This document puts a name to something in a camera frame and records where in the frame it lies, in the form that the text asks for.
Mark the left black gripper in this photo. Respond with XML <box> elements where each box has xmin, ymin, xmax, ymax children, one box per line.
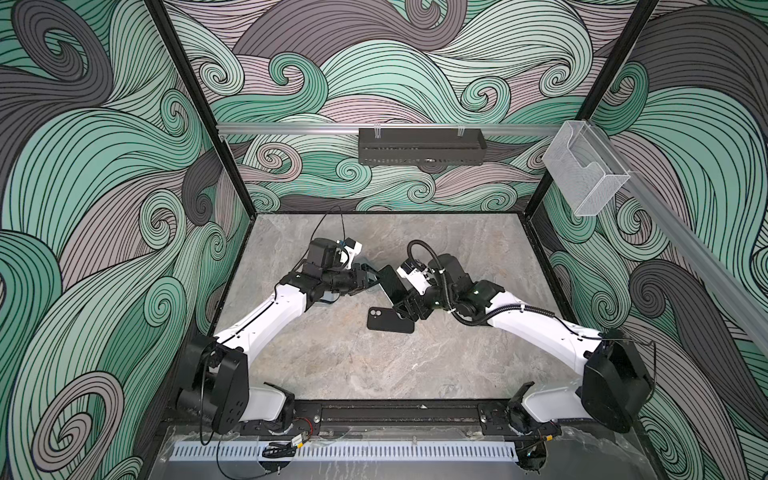
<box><xmin>321</xmin><ymin>264</ymin><xmax>383</xmax><ymax>295</ymax></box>

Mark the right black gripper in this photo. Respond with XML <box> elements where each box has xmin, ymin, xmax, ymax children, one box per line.
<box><xmin>391</xmin><ymin>277</ymin><xmax>460</xmax><ymax>322</ymax></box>

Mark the black smartphone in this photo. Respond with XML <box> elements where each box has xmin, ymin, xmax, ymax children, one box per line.
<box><xmin>377</xmin><ymin>265</ymin><xmax>408</xmax><ymax>305</ymax></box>

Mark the black phone case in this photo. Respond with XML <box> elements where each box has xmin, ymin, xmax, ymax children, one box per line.
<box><xmin>366</xmin><ymin>307</ymin><xmax>415</xmax><ymax>334</ymax></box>

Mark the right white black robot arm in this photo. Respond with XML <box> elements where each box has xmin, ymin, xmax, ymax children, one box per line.
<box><xmin>380</xmin><ymin>254</ymin><xmax>655</xmax><ymax>434</ymax></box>

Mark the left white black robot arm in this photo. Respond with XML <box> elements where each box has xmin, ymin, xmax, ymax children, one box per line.
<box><xmin>175</xmin><ymin>238</ymin><xmax>378</xmax><ymax>434</ymax></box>

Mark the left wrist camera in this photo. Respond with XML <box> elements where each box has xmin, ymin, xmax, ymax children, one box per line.
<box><xmin>339</xmin><ymin>238</ymin><xmax>362</xmax><ymax>269</ymax></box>

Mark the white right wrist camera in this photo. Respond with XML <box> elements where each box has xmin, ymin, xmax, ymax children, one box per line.
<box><xmin>396</xmin><ymin>266</ymin><xmax>431</xmax><ymax>296</ymax></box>

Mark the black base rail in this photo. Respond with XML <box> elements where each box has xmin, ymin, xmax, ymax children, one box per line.
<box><xmin>161</xmin><ymin>397</ymin><xmax>637</xmax><ymax>436</ymax></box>

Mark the black wall tray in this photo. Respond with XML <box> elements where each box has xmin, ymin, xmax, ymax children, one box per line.
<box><xmin>357</xmin><ymin>127</ymin><xmax>488</xmax><ymax>166</ymax></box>

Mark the clear acrylic wall holder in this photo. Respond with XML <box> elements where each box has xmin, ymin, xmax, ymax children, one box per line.
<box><xmin>543</xmin><ymin>120</ymin><xmax>630</xmax><ymax>217</ymax></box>

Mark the back aluminium rail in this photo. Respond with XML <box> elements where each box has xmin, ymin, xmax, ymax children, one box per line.
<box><xmin>217</xmin><ymin>122</ymin><xmax>562</xmax><ymax>138</ymax></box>

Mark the aluminium rail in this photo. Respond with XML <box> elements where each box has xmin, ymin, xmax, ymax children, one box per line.
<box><xmin>596</xmin><ymin>128</ymin><xmax>767</xmax><ymax>351</ymax></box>
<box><xmin>217</xmin><ymin>122</ymin><xmax>562</xmax><ymax>138</ymax></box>

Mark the white slotted cable duct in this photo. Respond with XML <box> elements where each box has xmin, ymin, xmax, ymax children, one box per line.
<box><xmin>169</xmin><ymin>441</ymin><xmax>518</xmax><ymax>463</ymax></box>

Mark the right aluminium rail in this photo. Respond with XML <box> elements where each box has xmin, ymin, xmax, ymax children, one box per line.
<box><xmin>596</xmin><ymin>128</ymin><xmax>767</xmax><ymax>351</ymax></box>

